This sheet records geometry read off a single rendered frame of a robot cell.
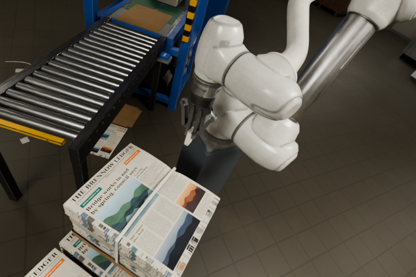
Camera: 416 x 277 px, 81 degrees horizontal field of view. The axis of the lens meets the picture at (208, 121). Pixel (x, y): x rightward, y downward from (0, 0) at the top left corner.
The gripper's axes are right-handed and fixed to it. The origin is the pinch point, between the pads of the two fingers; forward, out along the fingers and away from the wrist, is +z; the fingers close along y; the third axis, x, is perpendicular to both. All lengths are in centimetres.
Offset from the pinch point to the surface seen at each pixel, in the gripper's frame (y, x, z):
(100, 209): -8.1, -32.1, 10.3
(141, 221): 3.3, -28.4, 10.1
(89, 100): -68, 18, 38
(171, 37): -83, 122, 37
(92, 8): -150, 99, 35
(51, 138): -57, -13, 35
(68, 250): -15, -40, 34
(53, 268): -14, -46, 34
